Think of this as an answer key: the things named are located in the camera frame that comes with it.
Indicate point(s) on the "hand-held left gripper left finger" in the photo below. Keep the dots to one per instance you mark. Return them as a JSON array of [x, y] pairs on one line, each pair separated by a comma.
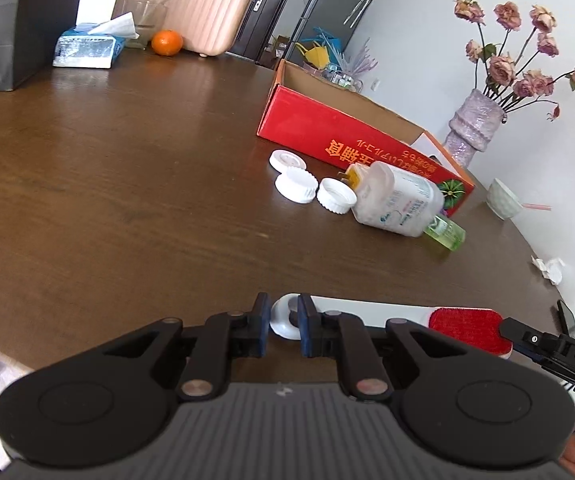
[[263, 326]]

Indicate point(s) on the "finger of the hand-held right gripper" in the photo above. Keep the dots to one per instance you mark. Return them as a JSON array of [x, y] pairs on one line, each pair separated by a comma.
[[527, 334]]

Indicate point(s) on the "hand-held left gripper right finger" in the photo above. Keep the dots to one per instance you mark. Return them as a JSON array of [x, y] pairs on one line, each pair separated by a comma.
[[306, 326]]

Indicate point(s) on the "white lint brush red pad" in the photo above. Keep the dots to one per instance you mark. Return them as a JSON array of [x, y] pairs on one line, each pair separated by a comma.
[[367, 308]]

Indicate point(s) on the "green spray bottle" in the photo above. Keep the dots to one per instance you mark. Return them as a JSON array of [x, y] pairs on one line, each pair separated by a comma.
[[446, 232]]

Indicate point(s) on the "ribbed white bottle cap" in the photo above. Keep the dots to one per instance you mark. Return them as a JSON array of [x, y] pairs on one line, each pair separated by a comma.
[[296, 185], [336, 195]]

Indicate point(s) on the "white pill bottle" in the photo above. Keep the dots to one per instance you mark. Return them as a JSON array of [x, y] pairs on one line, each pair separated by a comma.
[[397, 201]]

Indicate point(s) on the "white charger plug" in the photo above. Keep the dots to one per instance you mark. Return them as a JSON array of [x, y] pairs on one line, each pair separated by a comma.
[[355, 176]]

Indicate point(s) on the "red cardboard box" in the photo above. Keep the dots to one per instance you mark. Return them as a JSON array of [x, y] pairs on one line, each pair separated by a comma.
[[307, 130]]

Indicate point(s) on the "black phone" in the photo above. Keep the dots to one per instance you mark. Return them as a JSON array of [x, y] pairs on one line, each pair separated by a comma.
[[566, 316]]

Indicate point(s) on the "crumpled white tissue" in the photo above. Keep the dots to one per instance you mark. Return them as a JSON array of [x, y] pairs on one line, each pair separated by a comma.
[[550, 269]]

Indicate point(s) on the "pink straw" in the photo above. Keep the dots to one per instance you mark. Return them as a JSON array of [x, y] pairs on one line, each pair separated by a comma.
[[537, 206]]

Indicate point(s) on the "pale green bowl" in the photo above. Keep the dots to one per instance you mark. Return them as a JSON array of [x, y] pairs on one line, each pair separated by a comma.
[[502, 200]]

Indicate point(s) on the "lilac ceramic vase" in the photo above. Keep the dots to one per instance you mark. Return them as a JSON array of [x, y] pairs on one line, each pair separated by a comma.
[[472, 125]]

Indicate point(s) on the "dried pink roses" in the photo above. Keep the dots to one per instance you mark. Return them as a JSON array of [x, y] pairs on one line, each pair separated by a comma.
[[502, 67]]

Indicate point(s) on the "yellow and blue bag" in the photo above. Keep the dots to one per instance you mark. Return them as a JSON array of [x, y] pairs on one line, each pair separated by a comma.
[[317, 52]]

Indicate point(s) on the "orange fruit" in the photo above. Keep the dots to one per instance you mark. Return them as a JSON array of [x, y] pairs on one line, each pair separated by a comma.
[[167, 43]]

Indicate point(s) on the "dark wooden door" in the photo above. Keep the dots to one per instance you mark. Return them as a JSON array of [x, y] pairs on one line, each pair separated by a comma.
[[267, 5]]

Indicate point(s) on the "blue tissue pack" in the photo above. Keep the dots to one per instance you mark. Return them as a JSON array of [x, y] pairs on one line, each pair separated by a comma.
[[85, 50]]

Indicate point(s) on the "pink suitcase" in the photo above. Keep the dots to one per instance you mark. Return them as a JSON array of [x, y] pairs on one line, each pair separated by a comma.
[[192, 5]]

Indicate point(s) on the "clear glass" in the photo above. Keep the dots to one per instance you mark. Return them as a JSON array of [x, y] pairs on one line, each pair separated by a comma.
[[150, 15]]

